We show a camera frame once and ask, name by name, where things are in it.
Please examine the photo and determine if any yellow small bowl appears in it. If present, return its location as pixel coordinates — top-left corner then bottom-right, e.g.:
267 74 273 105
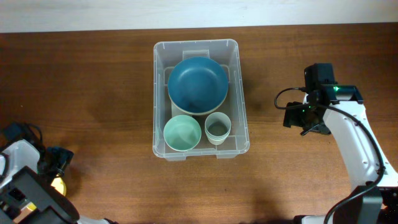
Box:
27 177 67 212

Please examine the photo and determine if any grey plastic cup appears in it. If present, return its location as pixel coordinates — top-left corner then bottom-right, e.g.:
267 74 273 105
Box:
205 112 231 146

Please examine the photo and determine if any clear plastic storage container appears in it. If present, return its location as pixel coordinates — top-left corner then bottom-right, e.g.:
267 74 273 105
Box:
152 39 250 161

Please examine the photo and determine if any cream large bowl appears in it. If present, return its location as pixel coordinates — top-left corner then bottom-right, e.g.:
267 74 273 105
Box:
171 93 229 116

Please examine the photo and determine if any blue large bowl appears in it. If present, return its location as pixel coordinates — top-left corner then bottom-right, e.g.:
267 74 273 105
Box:
167 57 229 114

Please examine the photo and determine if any mint green small bowl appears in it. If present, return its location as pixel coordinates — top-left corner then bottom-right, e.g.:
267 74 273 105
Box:
164 115 201 152

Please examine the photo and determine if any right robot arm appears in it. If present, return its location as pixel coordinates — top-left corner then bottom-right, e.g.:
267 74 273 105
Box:
283 63 397 224

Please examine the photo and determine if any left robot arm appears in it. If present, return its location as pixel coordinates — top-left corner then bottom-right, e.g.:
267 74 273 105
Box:
1 123 113 224

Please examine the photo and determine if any white label sticker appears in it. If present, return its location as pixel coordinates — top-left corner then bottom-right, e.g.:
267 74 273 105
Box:
171 102 186 117

